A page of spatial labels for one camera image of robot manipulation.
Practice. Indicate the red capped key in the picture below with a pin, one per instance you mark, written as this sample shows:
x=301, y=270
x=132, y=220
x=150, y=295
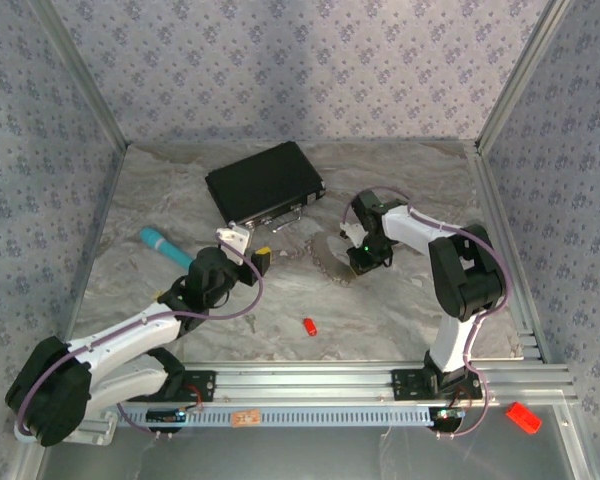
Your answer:
x=310, y=326

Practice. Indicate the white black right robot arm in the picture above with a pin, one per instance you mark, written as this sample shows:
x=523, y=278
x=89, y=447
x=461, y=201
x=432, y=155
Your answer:
x=460, y=280

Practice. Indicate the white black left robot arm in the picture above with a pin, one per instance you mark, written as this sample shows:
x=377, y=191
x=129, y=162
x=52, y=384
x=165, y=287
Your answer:
x=130, y=380

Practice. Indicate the teal cylinder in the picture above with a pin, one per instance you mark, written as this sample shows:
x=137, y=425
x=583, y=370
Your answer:
x=165, y=246

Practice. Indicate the black briefcase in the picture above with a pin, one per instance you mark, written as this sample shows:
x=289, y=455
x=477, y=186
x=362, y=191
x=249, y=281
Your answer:
x=265, y=180

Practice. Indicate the small circuit board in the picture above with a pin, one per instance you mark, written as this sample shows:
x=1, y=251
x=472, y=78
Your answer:
x=165, y=416
x=447, y=415

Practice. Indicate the orange label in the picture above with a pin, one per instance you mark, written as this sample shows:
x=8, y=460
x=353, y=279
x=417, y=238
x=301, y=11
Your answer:
x=246, y=419

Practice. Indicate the red plastic block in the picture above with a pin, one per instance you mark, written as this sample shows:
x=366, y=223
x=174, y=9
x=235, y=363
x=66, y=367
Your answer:
x=524, y=418

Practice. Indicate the aluminium frame rail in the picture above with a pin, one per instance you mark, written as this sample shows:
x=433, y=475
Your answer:
x=492, y=200
x=99, y=225

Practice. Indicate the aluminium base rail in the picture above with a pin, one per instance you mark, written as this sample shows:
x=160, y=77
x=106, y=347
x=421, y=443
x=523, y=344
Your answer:
x=305, y=382

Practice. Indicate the aluminium clamp bracket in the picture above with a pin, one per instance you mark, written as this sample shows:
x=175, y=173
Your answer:
x=100, y=431

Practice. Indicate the aluminium frame post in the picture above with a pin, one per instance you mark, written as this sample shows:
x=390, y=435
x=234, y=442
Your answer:
x=84, y=75
x=520, y=75

